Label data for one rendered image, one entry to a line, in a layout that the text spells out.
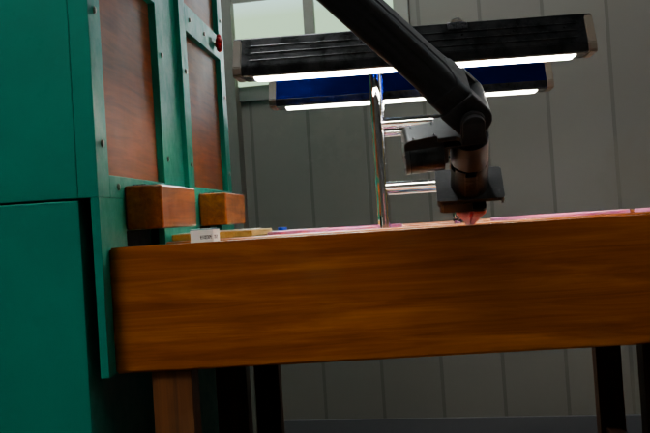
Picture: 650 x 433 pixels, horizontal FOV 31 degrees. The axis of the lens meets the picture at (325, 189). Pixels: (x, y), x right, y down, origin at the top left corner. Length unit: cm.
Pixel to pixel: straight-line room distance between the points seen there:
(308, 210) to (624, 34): 117
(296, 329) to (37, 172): 44
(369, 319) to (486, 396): 219
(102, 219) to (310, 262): 31
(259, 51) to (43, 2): 44
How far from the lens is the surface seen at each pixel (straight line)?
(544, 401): 387
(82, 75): 174
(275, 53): 204
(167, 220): 190
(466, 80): 167
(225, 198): 254
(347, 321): 172
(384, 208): 219
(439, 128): 172
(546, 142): 382
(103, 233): 174
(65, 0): 177
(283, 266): 172
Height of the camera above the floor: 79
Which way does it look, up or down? 1 degrees up
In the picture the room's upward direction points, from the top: 4 degrees counter-clockwise
